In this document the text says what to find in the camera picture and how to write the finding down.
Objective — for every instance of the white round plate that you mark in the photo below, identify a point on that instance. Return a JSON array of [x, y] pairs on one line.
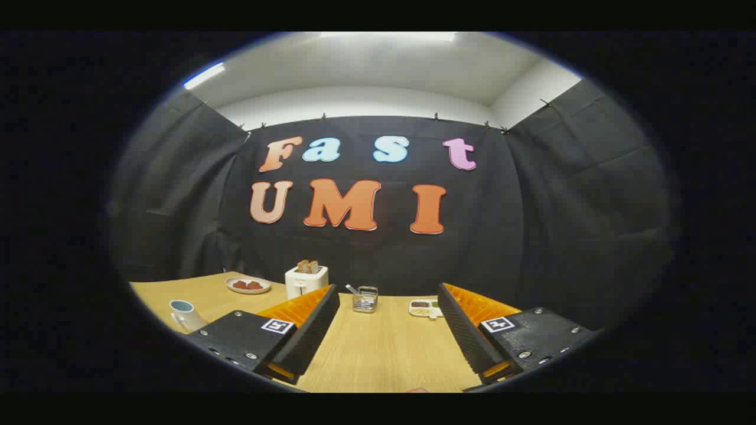
[[248, 291]]

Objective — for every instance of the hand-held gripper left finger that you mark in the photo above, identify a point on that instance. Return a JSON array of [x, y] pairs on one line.
[[313, 336]]

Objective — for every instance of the red food pieces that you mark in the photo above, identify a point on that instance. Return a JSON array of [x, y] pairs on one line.
[[248, 285]]

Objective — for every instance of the white cup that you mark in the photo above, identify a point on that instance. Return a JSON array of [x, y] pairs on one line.
[[190, 320]]

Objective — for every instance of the short ceiling light strip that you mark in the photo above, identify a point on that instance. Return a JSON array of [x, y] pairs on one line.
[[204, 75]]

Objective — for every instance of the black backdrop cloth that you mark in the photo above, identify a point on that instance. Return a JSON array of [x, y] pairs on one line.
[[531, 236]]

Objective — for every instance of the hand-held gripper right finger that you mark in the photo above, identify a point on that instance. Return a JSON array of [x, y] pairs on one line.
[[463, 336]]

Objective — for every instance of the white divided snack tray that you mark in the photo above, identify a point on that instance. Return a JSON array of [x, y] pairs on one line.
[[422, 311]]

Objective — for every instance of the wooden table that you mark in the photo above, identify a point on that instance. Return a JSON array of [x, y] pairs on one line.
[[384, 348]]

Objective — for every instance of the long ceiling light panel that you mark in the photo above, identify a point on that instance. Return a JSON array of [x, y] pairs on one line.
[[390, 36]]

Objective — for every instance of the white toaster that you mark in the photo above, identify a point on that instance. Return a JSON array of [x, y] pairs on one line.
[[304, 284]]

